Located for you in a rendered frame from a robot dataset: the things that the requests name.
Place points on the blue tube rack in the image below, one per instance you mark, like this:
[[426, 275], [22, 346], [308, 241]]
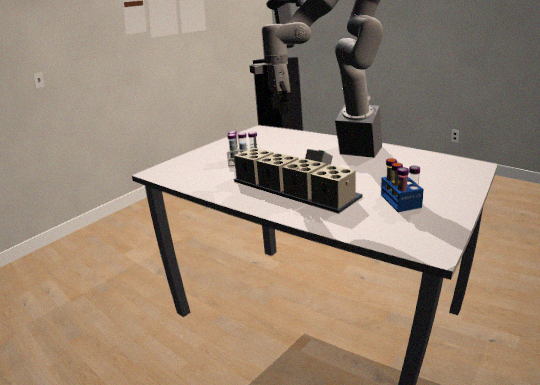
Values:
[[407, 200]]

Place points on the beige bucket adapter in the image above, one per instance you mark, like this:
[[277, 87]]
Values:
[[270, 174], [246, 166], [335, 189], [297, 178]]

